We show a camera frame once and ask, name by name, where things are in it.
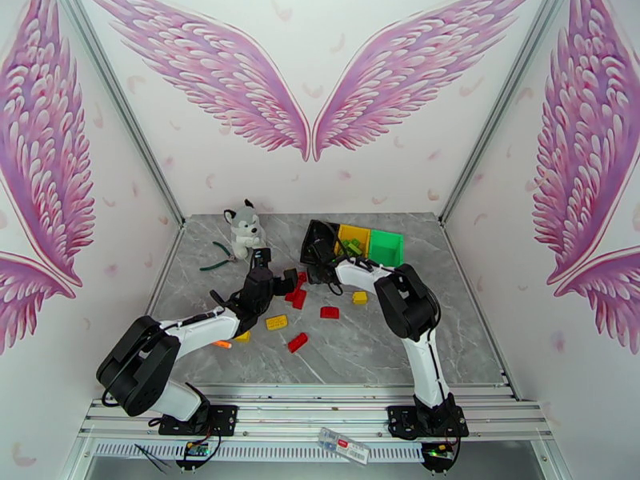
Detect black left wrist camera cable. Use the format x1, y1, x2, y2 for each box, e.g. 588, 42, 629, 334
209, 289, 239, 310

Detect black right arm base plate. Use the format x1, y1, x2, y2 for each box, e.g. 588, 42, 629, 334
387, 404, 470, 438

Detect green plastic bin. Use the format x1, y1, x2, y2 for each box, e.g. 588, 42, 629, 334
367, 229, 405, 270

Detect aluminium frame post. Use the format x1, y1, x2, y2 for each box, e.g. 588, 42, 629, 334
441, 0, 571, 226
55, 0, 186, 226

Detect grey husky plush toy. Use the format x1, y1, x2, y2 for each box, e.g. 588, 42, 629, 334
223, 198, 269, 261

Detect aluminium rail frame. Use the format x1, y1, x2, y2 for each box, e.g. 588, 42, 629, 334
77, 383, 556, 442

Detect green handled pliers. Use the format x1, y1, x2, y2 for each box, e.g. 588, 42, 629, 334
198, 241, 238, 273

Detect black plastic bin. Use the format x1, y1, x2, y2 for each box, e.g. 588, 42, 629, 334
299, 219, 342, 270

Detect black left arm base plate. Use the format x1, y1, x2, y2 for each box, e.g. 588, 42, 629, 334
158, 404, 238, 437

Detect black circuit board green light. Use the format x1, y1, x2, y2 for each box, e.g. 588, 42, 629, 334
422, 442, 455, 463

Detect black tweezers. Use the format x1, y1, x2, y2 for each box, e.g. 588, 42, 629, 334
134, 443, 176, 470

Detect white label card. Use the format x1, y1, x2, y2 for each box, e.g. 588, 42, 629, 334
317, 427, 371, 465

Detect yellow plastic bin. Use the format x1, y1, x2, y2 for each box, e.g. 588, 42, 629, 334
334, 224, 374, 269

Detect white slotted cable duct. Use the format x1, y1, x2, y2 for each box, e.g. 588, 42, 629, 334
92, 442, 426, 463

